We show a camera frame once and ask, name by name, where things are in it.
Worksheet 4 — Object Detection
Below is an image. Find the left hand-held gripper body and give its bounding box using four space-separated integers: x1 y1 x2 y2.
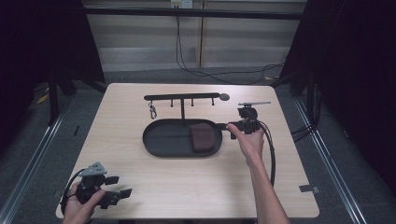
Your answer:
74 161 121 210

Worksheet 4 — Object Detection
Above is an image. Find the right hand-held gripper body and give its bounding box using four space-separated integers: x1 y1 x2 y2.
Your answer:
228 100 272 136

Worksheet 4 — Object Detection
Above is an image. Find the brown wallet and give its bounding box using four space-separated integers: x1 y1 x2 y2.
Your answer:
190 122 218 154

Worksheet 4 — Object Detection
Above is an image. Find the black hook rack with tray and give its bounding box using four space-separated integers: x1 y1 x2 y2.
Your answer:
142 91 232 159

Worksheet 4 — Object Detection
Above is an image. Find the silver keychain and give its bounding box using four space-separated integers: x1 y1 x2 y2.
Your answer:
148 102 158 120

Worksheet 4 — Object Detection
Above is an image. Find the person's right hand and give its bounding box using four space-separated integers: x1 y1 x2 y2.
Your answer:
226 123 265 167

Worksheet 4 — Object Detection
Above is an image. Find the person's left hand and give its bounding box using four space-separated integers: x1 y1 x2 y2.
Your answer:
62 181 106 224

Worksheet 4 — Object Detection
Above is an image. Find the grey tape piece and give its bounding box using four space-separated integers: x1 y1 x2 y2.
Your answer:
298 184 321 194

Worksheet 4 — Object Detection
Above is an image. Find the yellow floor tape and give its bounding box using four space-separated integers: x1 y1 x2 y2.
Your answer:
35 92 50 105

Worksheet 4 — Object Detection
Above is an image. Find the black curtain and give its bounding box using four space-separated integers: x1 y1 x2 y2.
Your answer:
0 0 106 157
270 0 396 197

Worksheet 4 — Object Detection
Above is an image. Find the black horizontal beam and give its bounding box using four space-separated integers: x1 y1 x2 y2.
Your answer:
83 7 308 21

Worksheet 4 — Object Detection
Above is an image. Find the left hand-held gripper cable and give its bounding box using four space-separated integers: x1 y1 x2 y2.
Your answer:
60 168 87 216

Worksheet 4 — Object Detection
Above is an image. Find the hand-held gripper cable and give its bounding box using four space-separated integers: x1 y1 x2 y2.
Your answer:
60 168 87 216
257 120 277 188

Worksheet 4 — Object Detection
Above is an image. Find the right hand-held gripper cable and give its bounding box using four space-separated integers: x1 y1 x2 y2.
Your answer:
257 120 277 188

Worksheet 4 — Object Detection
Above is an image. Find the black floor cable bundle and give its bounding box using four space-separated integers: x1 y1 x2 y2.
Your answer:
290 122 316 143

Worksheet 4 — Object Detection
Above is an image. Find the aluminium floor rail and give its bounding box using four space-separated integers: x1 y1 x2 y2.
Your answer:
0 102 73 224
293 97 370 224

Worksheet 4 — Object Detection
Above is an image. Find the long black wall cable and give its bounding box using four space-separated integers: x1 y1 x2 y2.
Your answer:
175 16 285 86

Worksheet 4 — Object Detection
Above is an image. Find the white wall outlet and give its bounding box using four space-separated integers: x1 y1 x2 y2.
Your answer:
170 0 194 9

